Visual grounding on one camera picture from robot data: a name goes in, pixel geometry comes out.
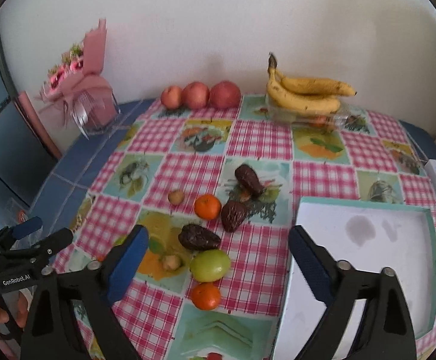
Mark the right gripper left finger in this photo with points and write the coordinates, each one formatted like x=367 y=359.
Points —
x=52 y=330

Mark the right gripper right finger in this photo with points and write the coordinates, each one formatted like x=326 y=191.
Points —
x=385 y=330

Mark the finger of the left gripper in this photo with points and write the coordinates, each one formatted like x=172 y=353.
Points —
x=20 y=231
x=47 y=247

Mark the brown longan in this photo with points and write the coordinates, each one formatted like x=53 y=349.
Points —
x=171 y=263
x=176 y=197

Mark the dark wrinkled avocado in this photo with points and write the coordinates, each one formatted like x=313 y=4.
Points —
x=248 y=179
x=233 y=214
x=197 y=238

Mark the orange mandarin with stem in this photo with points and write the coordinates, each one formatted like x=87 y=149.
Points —
x=205 y=296

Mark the green apple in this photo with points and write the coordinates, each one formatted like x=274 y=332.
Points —
x=209 y=266

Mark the white tray teal rim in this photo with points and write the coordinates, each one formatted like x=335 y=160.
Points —
x=370 y=236

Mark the pink flower bouquet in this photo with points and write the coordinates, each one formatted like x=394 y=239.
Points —
x=76 y=92

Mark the checkered fruit-print tablecloth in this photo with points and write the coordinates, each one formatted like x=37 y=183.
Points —
x=233 y=171

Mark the small red apple left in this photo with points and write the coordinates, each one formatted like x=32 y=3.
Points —
x=171 y=97

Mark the middle red apple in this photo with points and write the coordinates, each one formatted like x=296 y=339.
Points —
x=195 y=95

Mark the clear plastic fruit container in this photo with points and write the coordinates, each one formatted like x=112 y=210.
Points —
x=284 y=116

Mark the large red apple right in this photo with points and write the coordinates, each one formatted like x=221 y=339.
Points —
x=225 y=95

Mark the lower yellow banana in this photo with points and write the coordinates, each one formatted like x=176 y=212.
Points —
x=302 y=104

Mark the yellow banana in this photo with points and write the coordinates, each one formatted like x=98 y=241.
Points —
x=302 y=104
x=309 y=85

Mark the upper yellow banana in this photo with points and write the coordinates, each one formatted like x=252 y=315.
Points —
x=309 y=85

